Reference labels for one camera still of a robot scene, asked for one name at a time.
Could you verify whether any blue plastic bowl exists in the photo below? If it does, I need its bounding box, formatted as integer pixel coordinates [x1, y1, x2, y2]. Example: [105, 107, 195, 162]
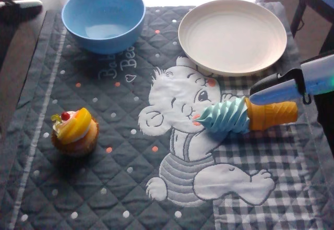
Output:
[61, 0, 146, 55]

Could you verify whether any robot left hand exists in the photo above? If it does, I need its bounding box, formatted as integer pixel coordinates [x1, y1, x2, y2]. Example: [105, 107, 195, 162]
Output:
[0, 0, 44, 25]

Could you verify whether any grey quilt with printed bear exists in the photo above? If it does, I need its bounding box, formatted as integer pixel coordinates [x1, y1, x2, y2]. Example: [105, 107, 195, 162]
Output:
[0, 5, 334, 230]

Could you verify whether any toy blue ice cream cone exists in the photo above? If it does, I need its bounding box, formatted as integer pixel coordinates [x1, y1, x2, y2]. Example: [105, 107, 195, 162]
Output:
[192, 96, 299, 135]

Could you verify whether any toy cupcake with fruit topping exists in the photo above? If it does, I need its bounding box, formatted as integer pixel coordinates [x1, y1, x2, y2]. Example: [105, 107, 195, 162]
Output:
[51, 107, 100, 158]

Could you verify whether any white round plate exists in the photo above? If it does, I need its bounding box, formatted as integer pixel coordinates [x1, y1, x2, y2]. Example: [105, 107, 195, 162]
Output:
[177, 0, 288, 77]

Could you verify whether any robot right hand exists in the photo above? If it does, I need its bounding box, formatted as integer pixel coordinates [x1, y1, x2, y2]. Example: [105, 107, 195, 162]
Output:
[248, 55, 334, 105]

